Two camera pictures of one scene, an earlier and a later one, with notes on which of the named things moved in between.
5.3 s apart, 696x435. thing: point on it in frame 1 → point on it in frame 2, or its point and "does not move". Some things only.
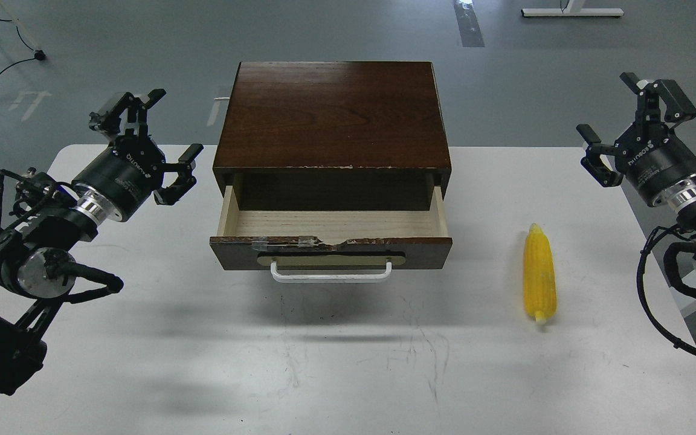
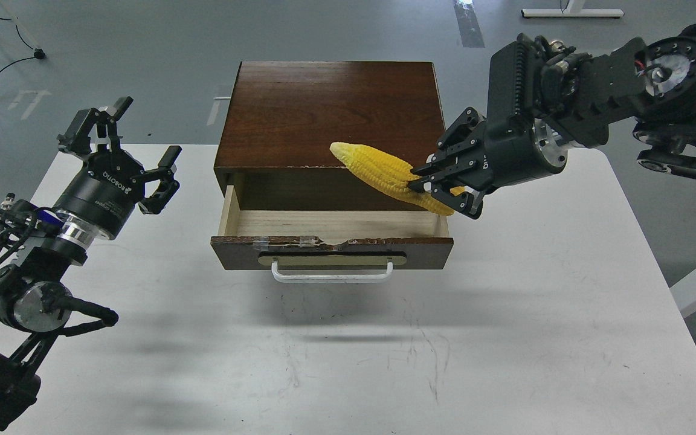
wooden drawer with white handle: (330, 246) does not move
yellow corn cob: (540, 276) → (392, 173)
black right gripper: (649, 155) → (520, 144)
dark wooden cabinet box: (334, 136) does not move
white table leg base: (574, 9) does not move
